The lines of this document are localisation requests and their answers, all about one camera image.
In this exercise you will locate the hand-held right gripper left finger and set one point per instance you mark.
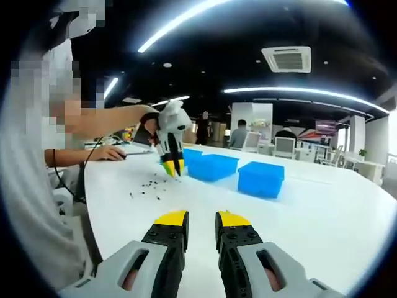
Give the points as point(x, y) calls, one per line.
point(169, 248)

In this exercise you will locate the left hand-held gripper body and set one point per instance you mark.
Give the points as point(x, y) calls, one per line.
point(173, 118)

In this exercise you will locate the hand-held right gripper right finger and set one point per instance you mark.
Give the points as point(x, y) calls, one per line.
point(237, 248)

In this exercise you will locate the blue plastic bin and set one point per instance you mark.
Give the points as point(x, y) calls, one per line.
point(214, 169)
point(260, 181)
point(193, 155)

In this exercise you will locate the small black screws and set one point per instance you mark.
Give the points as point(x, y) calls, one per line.
point(149, 183)

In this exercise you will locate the person's left hand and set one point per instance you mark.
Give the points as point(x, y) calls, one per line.
point(151, 127)

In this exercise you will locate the colourful toy figure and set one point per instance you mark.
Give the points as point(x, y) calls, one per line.
point(129, 134)

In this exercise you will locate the black computer mouse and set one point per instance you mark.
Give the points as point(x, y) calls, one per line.
point(123, 157)

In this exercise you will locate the round ceiling fixture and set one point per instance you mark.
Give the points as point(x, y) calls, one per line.
point(167, 64)

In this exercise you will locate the white mesh office chair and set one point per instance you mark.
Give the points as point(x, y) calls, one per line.
point(252, 142)
point(284, 147)

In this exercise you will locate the long ceiling light strip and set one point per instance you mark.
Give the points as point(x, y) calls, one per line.
point(161, 36)

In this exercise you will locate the shelf of colourful items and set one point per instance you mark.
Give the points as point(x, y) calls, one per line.
point(260, 127)

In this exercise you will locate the white chair armrest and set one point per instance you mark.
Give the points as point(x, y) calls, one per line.
point(63, 201)

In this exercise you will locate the ceiling air conditioner vent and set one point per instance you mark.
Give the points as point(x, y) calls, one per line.
point(286, 59)

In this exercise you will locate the operator in white shirt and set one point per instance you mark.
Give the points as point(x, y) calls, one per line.
point(31, 217)

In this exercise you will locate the potted green plant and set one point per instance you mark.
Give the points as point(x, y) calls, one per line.
point(363, 152)

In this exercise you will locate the red blue wall poster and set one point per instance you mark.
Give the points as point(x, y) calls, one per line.
point(310, 136)

